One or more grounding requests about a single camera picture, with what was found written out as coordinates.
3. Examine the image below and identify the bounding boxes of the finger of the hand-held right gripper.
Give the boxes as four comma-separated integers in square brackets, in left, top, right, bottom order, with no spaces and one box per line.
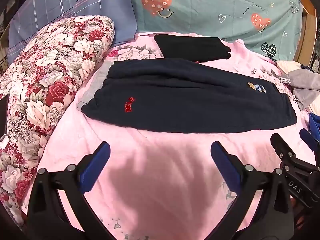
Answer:
[271,133,300,170]
[299,129,320,155]

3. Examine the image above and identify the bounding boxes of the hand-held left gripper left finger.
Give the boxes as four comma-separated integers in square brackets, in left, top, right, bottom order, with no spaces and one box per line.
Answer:
[27,141,118,240]

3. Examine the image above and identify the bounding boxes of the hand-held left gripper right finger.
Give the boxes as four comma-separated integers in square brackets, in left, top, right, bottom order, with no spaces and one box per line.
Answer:
[207,141,294,240]

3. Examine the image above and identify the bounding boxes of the navy embroidered pants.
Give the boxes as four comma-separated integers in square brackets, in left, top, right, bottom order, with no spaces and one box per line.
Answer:
[77,57,298,134]

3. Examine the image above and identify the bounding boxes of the blue cloth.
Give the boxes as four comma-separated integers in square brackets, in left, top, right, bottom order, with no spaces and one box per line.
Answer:
[309,112,320,140]

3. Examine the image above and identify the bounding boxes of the grey cloth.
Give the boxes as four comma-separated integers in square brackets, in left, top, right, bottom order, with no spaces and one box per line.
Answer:
[281,69,320,110]

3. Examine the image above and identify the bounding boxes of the pink floral bedsheet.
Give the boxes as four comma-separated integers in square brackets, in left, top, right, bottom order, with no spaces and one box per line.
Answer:
[21,31,315,240]

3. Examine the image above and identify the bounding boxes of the cream cloth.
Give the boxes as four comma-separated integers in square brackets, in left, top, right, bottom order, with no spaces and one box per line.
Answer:
[276,60,300,74]

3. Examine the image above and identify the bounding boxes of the red floral quilt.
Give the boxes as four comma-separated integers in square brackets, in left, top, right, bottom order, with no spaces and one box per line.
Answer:
[0,15,115,228]

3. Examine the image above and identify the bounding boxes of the black folded garment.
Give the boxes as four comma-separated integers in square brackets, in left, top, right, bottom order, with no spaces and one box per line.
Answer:
[153,34,232,63]

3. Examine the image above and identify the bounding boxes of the green heart print pillow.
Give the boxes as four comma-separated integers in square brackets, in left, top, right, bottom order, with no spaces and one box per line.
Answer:
[130,0,304,62]

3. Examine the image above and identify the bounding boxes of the blue plaid pillow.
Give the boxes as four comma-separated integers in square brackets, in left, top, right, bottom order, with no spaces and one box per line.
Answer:
[7,0,138,53]

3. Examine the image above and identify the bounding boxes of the wooden bed frame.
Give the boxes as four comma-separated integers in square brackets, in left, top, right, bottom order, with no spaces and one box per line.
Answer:
[294,0,320,65]

